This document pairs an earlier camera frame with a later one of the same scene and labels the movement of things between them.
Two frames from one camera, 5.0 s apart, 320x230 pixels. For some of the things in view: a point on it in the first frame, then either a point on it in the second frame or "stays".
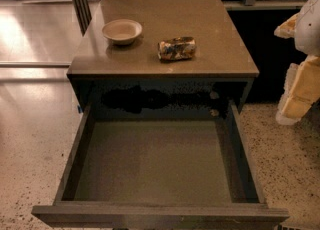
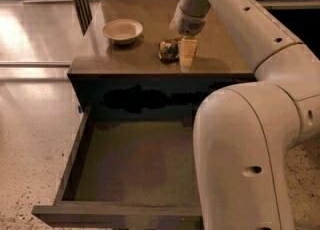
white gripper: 310,29 to 188,24
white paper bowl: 122,32 stays
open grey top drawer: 170,174 stays
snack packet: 177,48 stays
